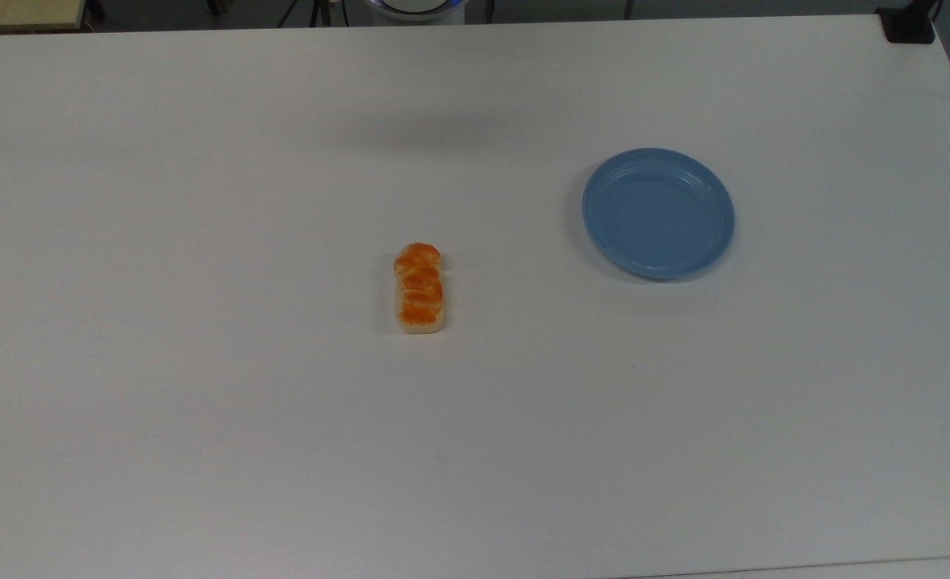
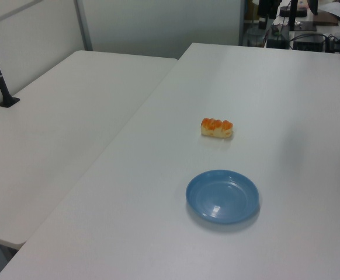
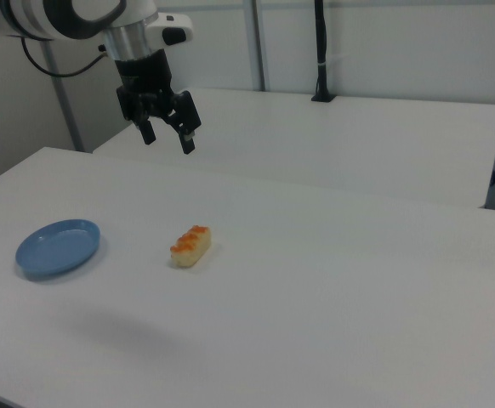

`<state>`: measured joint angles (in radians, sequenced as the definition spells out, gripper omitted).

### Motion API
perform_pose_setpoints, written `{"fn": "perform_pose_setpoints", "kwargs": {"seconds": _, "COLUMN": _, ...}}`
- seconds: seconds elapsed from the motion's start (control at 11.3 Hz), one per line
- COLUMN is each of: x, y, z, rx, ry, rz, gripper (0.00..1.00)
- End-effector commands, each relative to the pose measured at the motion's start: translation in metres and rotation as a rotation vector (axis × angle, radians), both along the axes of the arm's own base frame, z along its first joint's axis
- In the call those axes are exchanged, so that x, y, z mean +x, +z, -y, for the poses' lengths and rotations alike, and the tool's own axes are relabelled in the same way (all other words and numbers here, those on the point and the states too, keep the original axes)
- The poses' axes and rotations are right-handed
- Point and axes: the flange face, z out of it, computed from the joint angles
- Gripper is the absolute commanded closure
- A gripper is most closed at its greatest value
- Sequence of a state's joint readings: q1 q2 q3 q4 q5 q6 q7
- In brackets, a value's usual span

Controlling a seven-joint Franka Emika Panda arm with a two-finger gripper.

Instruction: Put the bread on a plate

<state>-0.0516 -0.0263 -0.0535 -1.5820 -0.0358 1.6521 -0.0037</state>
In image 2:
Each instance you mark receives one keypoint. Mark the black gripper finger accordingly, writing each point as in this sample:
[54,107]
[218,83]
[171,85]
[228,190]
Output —
[263,10]
[275,7]

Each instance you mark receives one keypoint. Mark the orange glazed bread loaf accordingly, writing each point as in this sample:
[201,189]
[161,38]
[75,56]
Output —
[216,128]

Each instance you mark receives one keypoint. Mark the blue plastic plate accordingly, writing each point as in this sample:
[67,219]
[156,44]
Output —
[222,198]

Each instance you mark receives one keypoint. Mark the translucent plastic container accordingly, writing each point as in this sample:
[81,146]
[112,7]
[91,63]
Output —
[255,38]

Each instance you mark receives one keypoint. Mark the small black box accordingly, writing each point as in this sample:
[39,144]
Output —
[277,42]

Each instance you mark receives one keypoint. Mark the black electronics box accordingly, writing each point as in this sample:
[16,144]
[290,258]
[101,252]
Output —
[308,43]

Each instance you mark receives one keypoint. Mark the brown board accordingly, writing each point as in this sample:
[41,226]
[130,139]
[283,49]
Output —
[324,20]

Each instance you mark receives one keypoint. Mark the grey paper sheet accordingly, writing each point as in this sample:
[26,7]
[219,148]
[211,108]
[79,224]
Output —
[333,10]

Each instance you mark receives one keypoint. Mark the white side table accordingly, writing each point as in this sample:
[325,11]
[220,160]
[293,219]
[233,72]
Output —
[56,140]

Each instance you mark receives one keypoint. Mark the grey metal partition post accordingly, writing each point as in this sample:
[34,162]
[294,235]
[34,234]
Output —
[83,26]

